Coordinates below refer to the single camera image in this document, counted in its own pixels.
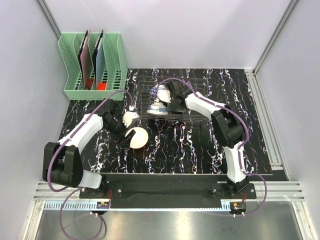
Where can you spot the black marble pattern mat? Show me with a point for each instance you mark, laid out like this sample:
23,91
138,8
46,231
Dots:
184,142

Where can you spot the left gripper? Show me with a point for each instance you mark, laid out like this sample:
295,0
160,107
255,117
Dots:
122,141

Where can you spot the green patterned bowl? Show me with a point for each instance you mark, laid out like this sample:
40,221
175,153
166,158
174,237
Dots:
163,93

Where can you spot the orange connector box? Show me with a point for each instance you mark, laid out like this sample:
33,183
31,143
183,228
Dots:
104,204
238,206

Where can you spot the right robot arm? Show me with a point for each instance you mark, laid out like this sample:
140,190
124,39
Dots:
229,130

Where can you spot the wire dish rack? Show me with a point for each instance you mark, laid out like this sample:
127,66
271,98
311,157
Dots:
193,95

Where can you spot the dark red block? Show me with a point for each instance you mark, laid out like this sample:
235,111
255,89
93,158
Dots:
89,83

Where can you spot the light blue board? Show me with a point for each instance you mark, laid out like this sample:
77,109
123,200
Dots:
98,59

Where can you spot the right orange connector box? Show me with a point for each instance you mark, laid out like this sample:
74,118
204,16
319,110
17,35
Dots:
238,206

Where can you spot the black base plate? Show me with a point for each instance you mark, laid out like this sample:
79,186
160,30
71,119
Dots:
170,203

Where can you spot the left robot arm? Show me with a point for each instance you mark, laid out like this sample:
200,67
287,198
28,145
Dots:
62,163

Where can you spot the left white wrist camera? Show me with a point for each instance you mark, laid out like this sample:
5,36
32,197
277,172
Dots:
130,116

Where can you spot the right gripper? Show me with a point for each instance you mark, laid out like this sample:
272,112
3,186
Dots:
171,107

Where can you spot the blue zigzag pattern bowl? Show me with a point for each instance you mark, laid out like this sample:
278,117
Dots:
153,93

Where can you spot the aluminium frame rail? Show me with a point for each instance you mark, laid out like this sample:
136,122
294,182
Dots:
275,191

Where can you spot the left orange connector box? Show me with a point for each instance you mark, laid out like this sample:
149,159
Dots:
104,204

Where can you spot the blue floral white bowl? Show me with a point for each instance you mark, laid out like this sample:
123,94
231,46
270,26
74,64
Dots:
157,108

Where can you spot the green plastic file organizer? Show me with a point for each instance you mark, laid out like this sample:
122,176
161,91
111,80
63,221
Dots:
115,66

